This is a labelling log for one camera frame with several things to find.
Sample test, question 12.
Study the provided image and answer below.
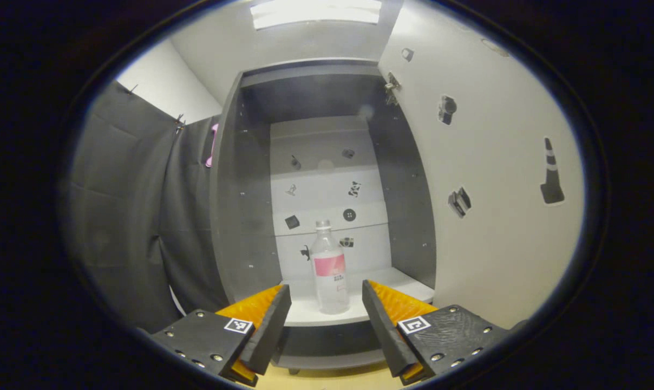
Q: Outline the black backdrop cloth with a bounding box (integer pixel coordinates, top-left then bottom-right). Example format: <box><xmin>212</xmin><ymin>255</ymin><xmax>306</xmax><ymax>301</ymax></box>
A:
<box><xmin>70</xmin><ymin>81</ymin><xmax>230</xmax><ymax>334</ymax></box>

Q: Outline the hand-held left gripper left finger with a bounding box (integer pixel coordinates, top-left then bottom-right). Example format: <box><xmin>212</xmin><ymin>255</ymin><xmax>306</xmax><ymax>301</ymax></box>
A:
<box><xmin>149</xmin><ymin>283</ymin><xmax>292</xmax><ymax>388</ymax></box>

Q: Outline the metal door hinge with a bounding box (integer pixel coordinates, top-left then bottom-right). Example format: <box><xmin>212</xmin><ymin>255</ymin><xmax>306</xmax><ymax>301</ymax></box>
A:
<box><xmin>384</xmin><ymin>73</ymin><xmax>401</xmax><ymax>106</ymax></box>

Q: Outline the clear bottle with pink label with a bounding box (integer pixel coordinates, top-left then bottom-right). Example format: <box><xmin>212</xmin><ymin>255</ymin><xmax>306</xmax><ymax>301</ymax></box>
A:
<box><xmin>311</xmin><ymin>219</ymin><xmax>350</xmax><ymax>315</ymax></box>

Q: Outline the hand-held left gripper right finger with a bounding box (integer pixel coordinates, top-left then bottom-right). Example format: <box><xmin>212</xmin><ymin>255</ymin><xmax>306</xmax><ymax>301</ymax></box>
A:
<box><xmin>362</xmin><ymin>279</ymin><xmax>514</xmax><ymax>386</ymax></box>

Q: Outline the dark grey cabinet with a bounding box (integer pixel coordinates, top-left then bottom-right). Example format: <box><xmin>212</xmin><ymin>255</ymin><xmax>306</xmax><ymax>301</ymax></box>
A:
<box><xmin>211</xmin><ymin>58</ymin><xmax>436</xmax><ymax>374</ymax></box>

